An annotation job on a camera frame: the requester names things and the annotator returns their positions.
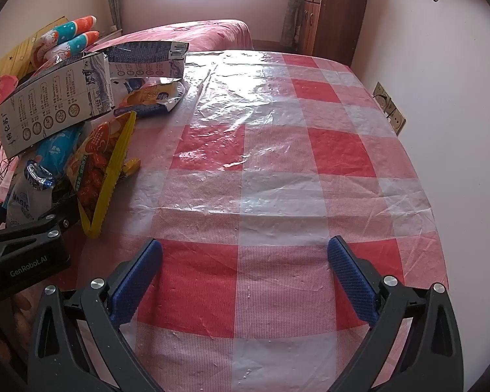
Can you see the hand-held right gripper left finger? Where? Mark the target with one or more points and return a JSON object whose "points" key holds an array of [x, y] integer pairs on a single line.
{"points": [[135, 281]]}

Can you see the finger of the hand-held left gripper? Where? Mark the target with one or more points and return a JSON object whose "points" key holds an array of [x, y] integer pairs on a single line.
{"points": [[65, 210]]}

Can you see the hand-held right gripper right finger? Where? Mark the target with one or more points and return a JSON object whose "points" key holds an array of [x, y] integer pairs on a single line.
{"points": [[351, 281]]}

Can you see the foil snack bag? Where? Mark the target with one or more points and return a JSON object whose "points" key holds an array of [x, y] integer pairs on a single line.
{"points": [[94, 163]]}

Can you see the blue wet wipes pack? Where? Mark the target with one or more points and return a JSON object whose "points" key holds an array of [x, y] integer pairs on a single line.
{"points": [[59, 147]]}

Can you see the white milk carton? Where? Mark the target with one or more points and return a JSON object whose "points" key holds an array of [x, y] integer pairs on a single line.
{"points": [[53, 102], [147, 59]]}

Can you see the white plastic bottle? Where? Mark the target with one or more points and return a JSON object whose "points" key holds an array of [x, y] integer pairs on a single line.
{"points": [[24, 204]]}

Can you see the yellow white tissue pack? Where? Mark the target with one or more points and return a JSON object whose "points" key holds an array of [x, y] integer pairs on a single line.
{"points": [[149, 96]]}

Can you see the red checked plastic tablecloth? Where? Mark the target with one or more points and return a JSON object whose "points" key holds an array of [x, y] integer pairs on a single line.
{"points": [[269, 151]]}

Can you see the yellow headboard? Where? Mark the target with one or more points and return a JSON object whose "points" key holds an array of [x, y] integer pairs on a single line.
{"points": [[8, 63]]}

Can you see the brown wooden cabinet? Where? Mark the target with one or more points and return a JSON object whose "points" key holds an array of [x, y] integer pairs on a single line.
{"points": [[335, 20]]}

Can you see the hanging curtain beside cabinet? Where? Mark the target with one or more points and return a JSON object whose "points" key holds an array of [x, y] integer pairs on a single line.
{"points": [[292, 16]]}

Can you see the beige wall socket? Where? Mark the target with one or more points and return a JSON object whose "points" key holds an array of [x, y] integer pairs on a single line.
{"points": [[388, 106]]}

